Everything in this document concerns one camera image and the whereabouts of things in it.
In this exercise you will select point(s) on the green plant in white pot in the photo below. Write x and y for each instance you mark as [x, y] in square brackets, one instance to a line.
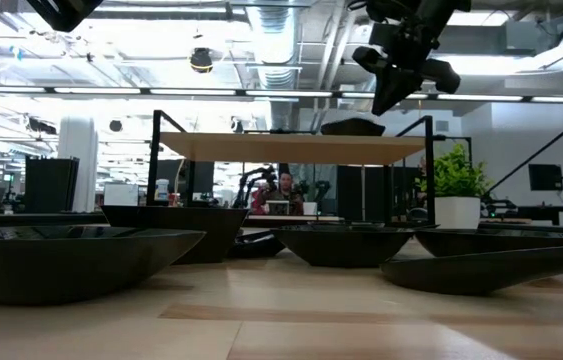
[456, 212]

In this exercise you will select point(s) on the black teardrop mini plate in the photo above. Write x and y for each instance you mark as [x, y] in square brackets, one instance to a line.
[486, 272]

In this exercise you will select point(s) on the round black ceiling sensor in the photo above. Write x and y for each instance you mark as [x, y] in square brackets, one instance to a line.
[115, 126]

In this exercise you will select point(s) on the black ceiling lamp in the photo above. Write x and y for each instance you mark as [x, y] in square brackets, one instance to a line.
[201, 60]

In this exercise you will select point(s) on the black cabinet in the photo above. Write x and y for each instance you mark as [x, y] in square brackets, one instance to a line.
[51, 180]

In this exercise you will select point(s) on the black background desk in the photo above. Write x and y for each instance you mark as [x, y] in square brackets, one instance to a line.
[541, 212]

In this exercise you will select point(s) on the person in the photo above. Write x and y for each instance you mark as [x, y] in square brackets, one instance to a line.
[286, 192]

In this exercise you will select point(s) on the black partition panel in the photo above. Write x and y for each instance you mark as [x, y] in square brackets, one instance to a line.
[361, 190]

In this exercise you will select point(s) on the white round pillar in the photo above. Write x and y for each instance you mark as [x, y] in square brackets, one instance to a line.
[77, 160]

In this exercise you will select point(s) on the wooden shelf with black legs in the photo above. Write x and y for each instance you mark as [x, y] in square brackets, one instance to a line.
[286, 148]

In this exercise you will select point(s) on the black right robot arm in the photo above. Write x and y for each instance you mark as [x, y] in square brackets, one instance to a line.
[441, 10]

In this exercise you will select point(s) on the silver ventilation duct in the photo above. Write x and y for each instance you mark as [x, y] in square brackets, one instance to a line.
[276, 30]

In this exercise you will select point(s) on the black square wavy mini plate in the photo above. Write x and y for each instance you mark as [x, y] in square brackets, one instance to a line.
[176, 232]
[353, 128]
[343, 247]

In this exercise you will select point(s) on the black monitor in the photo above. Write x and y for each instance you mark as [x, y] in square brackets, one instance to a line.
[545, 177]

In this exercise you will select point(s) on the black round mini plate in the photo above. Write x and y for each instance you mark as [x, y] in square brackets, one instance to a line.
[256, 246]

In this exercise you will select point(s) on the long ceiling light rail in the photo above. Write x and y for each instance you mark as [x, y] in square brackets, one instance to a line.
[191, 91]

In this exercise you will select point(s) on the black background robot arm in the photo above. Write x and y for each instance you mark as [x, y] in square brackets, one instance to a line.
[248, 182]

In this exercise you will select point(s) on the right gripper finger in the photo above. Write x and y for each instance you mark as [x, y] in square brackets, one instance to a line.
[385, 90]
[408, 82]

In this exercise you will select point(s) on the white bottle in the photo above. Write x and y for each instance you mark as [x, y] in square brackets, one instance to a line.
[162, 192]

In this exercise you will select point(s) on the white box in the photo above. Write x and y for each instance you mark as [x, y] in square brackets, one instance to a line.
[121, 195]

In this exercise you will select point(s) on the small plant in white pot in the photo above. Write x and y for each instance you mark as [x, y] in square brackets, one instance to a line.
[309, 208]

